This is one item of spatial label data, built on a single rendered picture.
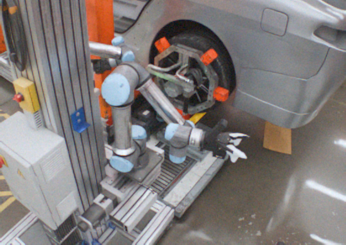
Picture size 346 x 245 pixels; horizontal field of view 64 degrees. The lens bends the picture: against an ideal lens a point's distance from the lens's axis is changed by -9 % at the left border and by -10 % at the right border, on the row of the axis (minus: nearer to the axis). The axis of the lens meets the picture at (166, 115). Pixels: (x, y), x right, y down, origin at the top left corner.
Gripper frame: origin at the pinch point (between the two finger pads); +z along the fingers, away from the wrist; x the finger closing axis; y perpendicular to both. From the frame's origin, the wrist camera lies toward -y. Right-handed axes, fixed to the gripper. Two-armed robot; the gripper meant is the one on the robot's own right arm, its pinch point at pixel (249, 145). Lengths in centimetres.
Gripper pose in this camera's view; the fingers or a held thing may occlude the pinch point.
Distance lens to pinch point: 127.6
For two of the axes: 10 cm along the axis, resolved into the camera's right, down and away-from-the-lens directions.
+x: -3.0, 4.7, -8.3
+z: 9.5, 2.2, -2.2
